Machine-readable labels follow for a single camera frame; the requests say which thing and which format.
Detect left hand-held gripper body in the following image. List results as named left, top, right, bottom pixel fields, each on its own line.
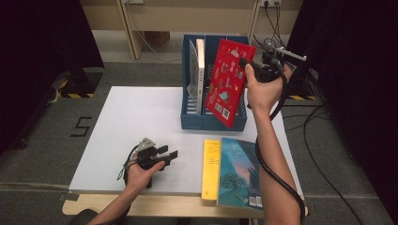
left=136, top=137, right=165, bottom=172

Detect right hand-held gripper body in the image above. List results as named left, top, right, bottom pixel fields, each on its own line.
left=253, top=46, right=308, bottom=83

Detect red book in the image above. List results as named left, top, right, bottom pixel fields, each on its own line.
left=205, top=38, right=257, bottom=129

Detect yellow book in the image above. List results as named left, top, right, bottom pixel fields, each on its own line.
left=201, top=139, right=223, bottom=202

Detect blue plastic file rack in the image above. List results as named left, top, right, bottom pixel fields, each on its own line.
left=180, top=33, right=252, bottom=132

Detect white picture-grid book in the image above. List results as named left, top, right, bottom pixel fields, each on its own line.
left=186, top=37, right=207, bottom=116

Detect teal blue book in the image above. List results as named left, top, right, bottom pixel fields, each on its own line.
left=216, top=137, right=266, bottom=211

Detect person's left hand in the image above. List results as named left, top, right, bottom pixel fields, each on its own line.
left=125, top=153, right=167, bottom=192

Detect person's right hand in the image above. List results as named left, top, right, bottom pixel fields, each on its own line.
left=245, top=63, right=294, bottom=116

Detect white board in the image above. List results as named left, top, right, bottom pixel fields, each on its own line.
left=69, top=86, right=304, bottom=197

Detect black stand base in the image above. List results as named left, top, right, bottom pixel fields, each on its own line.
left=59, top=67, right=104, bottom=99
left=287, top=62, right=320, bottom=101

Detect light wooden table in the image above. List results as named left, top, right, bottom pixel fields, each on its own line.
left=61, top=191, right=309, bottom=218

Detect beige wooden desk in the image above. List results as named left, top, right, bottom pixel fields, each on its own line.
left=79, top=0, right=304, bottom=60

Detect cardboard box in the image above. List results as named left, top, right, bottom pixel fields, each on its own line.
left=145, top=31, right=172, bottom=48

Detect black curtain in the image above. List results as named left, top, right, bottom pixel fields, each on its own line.
left=283, top=0, right=398, bottom=223
left=0, top=0, right=105, bottom=158

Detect black socket cables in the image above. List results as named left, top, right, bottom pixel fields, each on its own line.
left=253, top=3, right=289, bottom=54

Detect thin black floor cable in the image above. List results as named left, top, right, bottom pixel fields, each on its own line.
left=280, top=104, right=331, bottom=132

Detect long black floor cable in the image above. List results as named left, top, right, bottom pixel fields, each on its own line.
left=302, top=106, right=365, bottom=225

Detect white cable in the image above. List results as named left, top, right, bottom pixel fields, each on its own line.
left=135, top=31, right=184, bottom=64

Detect grey cable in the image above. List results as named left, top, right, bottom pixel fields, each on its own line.
left=46, top=73, right=69, bottom=106

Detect right hand-held gripper cable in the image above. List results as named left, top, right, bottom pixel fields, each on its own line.
left=254, top=67, right=309, bottom=225

